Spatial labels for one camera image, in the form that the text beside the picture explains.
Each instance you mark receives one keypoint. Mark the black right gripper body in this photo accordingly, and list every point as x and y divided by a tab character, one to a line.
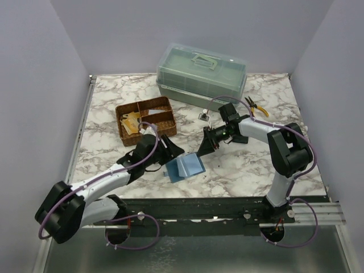
218	135

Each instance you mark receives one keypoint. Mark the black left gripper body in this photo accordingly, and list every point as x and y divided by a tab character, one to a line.
159	156

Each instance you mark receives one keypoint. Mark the blue leather card holder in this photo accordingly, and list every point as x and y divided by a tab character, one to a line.
184	167

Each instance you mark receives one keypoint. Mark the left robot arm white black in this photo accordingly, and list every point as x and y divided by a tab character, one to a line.
66	208

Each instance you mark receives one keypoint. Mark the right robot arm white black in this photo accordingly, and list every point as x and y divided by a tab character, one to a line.
289	150

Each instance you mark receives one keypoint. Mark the black leather card holder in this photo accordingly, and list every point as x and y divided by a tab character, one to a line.
240	139

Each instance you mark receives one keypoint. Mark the white card in basket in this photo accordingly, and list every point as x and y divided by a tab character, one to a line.
155	111

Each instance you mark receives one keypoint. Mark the brown wicker divided basket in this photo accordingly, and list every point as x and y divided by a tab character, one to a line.
165	121

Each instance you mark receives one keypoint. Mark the green plastic storage box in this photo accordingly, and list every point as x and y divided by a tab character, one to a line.
199	77

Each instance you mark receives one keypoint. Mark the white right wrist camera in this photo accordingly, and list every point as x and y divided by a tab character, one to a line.
203	116

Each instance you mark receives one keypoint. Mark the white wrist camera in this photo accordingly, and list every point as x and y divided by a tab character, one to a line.
203	116
149	130

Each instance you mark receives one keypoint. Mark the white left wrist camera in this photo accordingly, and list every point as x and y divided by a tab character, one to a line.
149	130

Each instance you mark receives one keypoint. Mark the yellow handled pliers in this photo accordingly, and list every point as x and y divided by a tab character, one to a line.
254	106

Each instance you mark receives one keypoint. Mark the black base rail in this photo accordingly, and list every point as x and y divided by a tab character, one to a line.
185	217

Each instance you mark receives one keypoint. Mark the left aluminium side rail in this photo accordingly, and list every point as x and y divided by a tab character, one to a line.
76	147

